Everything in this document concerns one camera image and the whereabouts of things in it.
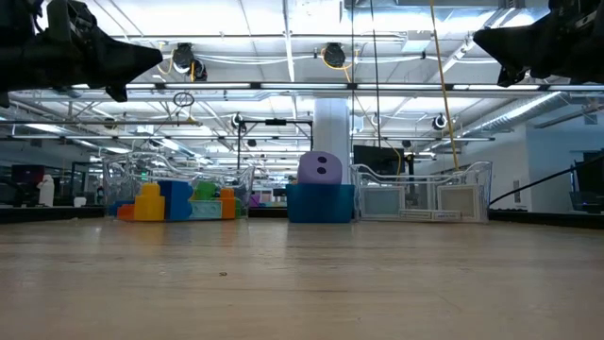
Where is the black hanging cable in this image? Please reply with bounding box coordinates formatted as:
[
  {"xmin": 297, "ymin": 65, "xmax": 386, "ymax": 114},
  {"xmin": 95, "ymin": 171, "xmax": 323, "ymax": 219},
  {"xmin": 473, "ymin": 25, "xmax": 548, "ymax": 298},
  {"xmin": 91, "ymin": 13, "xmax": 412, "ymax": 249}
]
[{"xmin": 489, "ymin": 155, "xmax": 604, "ymax": 207}]

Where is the teal plastic bin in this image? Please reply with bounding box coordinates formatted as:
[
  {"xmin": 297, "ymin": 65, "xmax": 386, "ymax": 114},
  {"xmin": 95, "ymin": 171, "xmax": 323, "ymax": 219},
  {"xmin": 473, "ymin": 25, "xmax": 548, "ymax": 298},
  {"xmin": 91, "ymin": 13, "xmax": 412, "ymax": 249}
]
[{"xmin": 285, "ymin": 182, "xmax": 356, "ymax": 224}]

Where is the mint toy brick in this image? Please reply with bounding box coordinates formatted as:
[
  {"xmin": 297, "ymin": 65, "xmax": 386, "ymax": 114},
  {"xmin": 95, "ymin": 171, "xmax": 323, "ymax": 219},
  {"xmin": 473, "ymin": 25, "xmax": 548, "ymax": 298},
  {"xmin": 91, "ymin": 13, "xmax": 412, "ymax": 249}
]
[{"xmin": 188, "ymin": 200, "xmax": 224, "ymax": 221}]

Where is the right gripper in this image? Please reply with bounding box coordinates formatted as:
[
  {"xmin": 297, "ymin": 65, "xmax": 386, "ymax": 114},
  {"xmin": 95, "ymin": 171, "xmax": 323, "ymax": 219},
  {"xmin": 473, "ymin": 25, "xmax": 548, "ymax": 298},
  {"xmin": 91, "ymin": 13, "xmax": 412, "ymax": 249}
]
[{"xmin": 473, "ymin": 0, "xmax": 604, "ymax": 88}]

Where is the white pillar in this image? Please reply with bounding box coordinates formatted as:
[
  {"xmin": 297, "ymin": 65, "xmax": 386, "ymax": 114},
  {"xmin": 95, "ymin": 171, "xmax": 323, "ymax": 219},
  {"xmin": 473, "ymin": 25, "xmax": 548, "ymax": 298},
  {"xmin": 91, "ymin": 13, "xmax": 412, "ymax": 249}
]
[{"xmin": 313, "ymin": 97, "xmax": 354, "ymax": 185}]

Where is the white bottle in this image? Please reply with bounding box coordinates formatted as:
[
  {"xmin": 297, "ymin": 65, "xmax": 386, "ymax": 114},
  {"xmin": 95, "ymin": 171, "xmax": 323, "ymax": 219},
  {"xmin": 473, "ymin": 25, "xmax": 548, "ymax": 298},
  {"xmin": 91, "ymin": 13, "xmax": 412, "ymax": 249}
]
[{"xmin": 37, "ymin": 174, "xmax": 56, "ymax": 208}]

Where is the large blue toy block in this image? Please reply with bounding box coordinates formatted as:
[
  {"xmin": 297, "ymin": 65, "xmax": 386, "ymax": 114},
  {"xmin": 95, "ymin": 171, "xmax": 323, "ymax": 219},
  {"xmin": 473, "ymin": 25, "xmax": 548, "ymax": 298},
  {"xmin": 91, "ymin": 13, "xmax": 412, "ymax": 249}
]
[{"xmin": 158, "ymin": 180, "xmax": 194, "ymax": 222}]

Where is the dark red box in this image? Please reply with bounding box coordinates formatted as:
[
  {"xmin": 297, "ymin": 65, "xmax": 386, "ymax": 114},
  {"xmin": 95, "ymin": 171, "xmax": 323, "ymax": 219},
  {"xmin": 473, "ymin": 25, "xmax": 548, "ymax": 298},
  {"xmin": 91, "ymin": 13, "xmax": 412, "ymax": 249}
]
[{"xmin": 11, "ymin": 164, "xmax": 46, "ymax": 184}]

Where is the black monitor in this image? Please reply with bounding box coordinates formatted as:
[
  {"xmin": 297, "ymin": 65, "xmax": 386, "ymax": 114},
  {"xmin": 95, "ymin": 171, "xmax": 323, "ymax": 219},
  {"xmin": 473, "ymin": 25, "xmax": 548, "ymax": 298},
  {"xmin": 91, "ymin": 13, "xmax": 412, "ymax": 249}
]
[
  {"xmin": 352, "ymin": 144, "xmax": 407, "ymax": 176},
  {"xmin": 572, "ymin": 149, "xmax": 604, "ymax": 213}
]

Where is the purple foam die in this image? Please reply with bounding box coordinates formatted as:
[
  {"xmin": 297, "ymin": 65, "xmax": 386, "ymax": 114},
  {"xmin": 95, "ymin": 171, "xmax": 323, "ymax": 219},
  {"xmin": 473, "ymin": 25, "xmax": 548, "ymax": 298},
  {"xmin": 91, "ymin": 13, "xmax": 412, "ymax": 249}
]
[{"xmin": 296, "ymin": 150, "xmax": 344, "ymax": 185}]

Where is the orange toy block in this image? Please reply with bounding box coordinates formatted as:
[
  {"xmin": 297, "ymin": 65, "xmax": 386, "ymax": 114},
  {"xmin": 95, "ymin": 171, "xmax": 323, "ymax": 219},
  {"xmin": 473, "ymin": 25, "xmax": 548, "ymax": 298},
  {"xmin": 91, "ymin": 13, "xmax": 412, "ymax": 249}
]
[{"xmin": 219, "ymin": 187, "xmax": 237, "ymax": 220}]

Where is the silver air duct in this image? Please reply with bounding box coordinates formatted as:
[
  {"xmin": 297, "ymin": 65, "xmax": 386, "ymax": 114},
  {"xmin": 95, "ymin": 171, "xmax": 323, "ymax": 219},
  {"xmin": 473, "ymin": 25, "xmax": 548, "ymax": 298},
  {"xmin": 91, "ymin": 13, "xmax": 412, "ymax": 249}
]
[{"xmin": 461, "ymin": 92, "xmax": 604, "ymax": 138}]

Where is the clear plastic bin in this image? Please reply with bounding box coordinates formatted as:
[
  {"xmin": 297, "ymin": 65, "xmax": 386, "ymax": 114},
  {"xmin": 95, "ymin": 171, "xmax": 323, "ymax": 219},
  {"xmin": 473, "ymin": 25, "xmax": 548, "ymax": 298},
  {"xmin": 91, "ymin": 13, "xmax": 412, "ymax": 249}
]
[
  {"xmin": 102, "ymin": 151, "xmax": 256, "ymax": 221},
  {"xmin": 348, "ymin": 160, "xmax": 494, "ymax": 223}
]

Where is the yellow toy block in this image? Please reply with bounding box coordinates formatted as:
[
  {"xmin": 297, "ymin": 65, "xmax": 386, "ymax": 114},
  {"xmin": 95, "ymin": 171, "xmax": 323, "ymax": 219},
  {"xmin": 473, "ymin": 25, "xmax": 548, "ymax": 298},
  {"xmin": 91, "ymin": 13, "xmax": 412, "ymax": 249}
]
[{"xmin": 133, "ymin": 182, "xmax": 166, "ymax": 222}]

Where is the yellow cable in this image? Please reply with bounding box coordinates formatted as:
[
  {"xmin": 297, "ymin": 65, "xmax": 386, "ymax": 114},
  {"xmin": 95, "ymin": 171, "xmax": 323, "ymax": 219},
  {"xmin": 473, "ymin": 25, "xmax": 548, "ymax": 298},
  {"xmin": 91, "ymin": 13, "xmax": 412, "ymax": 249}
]
[{"xmin": 428, "ymin": 0, "xmax": 461, "ymax": 172}]

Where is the black gantry stand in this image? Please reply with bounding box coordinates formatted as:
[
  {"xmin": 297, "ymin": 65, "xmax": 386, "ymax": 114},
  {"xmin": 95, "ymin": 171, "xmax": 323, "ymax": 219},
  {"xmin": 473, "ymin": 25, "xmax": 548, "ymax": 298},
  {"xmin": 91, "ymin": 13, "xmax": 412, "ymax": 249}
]
[{"xmin": 237, "ymin": 118, "xmax": 315, "ymax": 184}]

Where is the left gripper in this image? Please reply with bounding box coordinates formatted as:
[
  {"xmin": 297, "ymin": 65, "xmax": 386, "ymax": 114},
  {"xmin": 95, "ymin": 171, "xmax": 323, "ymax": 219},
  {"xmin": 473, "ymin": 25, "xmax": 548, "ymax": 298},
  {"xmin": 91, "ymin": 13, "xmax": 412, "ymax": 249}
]
[{"xmin": 0, "ymin": 0, "xmax": 164, "ymax": 103}]

